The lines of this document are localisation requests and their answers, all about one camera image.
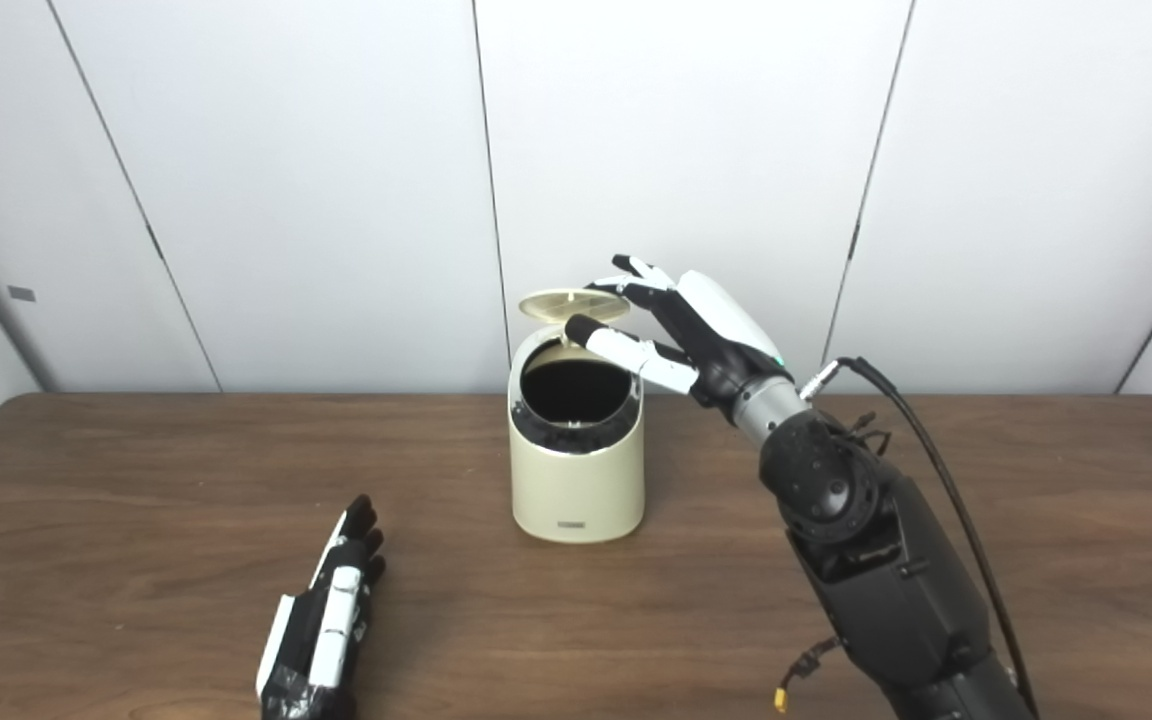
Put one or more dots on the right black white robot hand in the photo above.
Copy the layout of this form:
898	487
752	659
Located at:
721	330

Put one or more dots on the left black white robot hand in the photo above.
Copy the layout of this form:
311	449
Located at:
331	630

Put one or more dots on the cream round bin lid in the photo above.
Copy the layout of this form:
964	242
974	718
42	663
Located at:
561	304

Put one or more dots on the cream-colored bin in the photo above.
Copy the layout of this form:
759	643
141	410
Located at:
576	490

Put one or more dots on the small grey wall tag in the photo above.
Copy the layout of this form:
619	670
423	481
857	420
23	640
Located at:
21	294

